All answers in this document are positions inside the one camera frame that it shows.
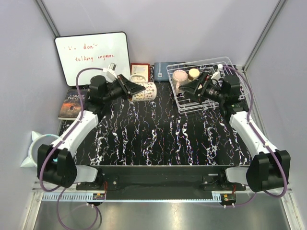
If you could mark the white slotted cable duct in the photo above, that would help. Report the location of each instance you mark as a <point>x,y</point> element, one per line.
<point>78,197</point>

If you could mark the white patterned mug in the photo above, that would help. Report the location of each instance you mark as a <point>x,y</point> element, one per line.
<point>150,92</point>

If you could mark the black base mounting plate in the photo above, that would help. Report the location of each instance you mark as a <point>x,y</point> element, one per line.
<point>161,183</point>

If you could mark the pink cup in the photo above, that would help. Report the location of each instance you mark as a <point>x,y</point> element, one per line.
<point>179,77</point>

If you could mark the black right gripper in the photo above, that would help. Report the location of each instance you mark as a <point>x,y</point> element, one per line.
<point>191,88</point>

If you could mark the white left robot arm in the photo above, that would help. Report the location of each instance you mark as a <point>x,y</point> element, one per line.
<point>55,162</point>

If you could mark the white cat-ear headphones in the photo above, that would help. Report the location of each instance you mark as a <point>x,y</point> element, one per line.
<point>31,159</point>

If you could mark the red and cream book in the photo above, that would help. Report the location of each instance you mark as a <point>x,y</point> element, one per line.
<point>140,72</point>

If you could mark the dark blue book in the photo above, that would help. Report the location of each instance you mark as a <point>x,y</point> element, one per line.
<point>160,71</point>

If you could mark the cream and brown cup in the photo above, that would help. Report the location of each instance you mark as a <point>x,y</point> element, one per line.
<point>193,74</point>

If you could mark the white wire dish rack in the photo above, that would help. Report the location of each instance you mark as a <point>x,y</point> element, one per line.
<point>208,66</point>

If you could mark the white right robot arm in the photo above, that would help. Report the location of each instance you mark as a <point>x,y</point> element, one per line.
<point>269,167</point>

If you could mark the A Tale of Two Cities book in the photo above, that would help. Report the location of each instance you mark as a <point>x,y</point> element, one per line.
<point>71,106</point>

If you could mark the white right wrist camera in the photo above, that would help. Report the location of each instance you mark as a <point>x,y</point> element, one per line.
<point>217,74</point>

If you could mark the white dry-erase board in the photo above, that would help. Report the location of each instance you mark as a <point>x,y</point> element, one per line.
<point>93,51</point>

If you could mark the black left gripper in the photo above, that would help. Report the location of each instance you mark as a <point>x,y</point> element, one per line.
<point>129,87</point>

